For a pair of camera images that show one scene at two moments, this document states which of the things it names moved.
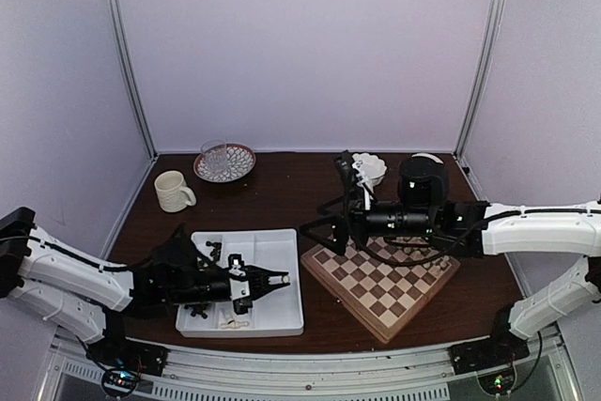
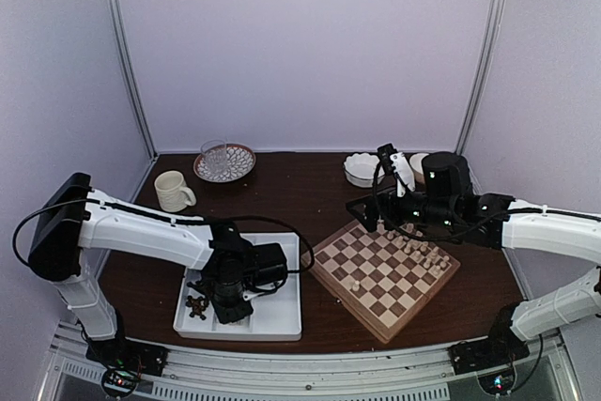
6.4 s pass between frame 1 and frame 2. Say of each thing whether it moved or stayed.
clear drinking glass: stayed
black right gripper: moved
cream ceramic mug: stayed
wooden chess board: stayed
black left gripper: moved
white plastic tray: stayed
